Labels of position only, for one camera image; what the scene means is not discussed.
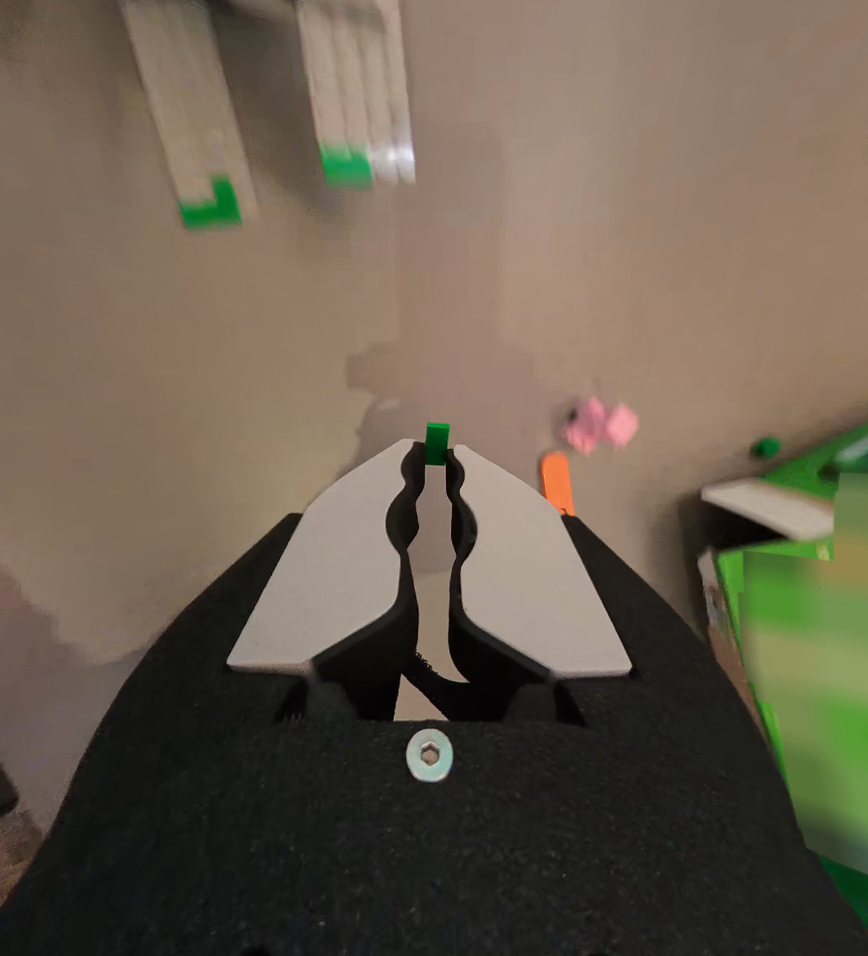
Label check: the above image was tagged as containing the pink brick pig figure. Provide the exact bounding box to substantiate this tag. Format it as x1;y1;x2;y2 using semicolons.
562;396;640;455

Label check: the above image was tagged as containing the open green cardboard box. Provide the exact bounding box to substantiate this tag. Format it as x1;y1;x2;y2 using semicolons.
697;403;868;956

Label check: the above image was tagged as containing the grey desk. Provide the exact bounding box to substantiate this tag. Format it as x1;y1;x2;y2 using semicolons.
0;0;868;830

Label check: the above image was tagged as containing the orange brick separator tool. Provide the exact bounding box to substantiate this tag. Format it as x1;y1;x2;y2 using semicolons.
541;450;577;518

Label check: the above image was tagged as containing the grey studded building plate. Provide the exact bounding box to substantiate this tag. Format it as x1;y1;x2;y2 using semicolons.
294;0;418;189

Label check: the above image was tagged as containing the grey plate with green corner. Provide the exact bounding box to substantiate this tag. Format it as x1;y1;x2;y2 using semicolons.
116;0;259;231

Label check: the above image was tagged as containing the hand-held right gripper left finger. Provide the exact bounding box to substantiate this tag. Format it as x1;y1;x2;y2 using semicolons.
226;438;426;721

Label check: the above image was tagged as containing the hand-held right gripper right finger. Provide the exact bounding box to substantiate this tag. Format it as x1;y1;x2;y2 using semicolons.
445;444;634;721

